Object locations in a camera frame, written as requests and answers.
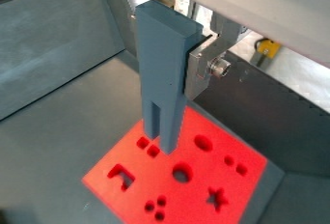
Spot yellow clamp outside box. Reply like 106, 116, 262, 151
250, 38, 281, 68

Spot blue double-square peg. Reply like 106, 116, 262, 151
135, 0, 202, 154

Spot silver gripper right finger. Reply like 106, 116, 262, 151
185, 13, 250, 100

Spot red shape-hole board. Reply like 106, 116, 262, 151
83, 108, 267, 224

